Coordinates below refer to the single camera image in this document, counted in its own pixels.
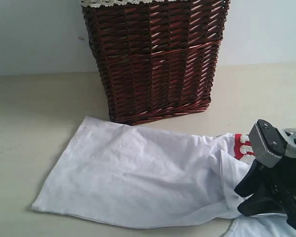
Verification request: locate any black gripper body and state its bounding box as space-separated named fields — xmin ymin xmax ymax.
xmin=269 ymin=156 xmax=296 ymax=230

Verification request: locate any white t-shirt red patch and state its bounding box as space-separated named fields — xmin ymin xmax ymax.
xmin=32 ymin=117 xmax=296 ymax=237

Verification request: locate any dark red wicker basket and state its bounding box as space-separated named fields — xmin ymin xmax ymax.
xmin=81 ymin=0 xmax=230 ymax=125

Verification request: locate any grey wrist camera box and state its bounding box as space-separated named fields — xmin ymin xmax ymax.
xmin=248 ymin=119 xmax=296 ymax=168

